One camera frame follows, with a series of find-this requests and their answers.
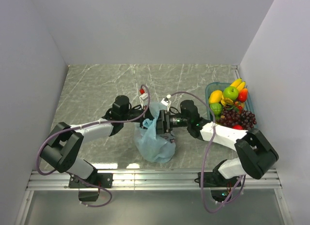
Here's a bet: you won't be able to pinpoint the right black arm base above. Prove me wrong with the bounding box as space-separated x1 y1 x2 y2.
203 170 238 202

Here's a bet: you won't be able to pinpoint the red orange fake pepper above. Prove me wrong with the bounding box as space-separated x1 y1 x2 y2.
238 88 248 103

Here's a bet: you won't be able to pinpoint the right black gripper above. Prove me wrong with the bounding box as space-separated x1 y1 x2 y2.
147 109 190 134

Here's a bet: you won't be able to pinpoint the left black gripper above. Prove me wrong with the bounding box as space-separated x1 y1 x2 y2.
122 105 156 129

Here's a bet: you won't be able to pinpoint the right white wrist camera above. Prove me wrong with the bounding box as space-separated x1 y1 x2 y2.
161 94 171 111

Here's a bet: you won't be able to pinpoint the purple fake grapes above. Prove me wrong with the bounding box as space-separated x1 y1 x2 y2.
216 106 257 130

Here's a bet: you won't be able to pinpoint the yellow fake mango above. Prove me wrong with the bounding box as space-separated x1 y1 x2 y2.
208 90 223 104

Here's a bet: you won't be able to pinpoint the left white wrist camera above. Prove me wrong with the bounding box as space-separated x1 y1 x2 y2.
139 88 149 108

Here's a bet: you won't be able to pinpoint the light blue plastic bag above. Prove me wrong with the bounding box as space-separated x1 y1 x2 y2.
134 102 176 163

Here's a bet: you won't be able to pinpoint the yellow fake bananas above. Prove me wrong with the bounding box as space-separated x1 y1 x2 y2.
230 78 246 92

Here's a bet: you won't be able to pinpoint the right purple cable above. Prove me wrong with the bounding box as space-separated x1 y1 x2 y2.
169 91 247 213

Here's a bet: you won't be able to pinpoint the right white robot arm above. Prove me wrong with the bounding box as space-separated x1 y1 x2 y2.
156 100 279 187

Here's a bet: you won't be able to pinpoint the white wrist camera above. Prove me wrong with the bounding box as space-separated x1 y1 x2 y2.
161 94 171 111
139 88 149 108

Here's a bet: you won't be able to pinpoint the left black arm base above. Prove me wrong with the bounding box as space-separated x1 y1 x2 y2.
68 172 113 206

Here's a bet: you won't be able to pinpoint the red fake apple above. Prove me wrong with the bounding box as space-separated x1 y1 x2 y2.
232 125 243 130

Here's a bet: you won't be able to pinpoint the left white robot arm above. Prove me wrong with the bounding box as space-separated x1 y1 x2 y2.
37 95 153 187

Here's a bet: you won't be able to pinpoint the green fake custard apple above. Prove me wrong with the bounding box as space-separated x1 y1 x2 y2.
209 103 222 116

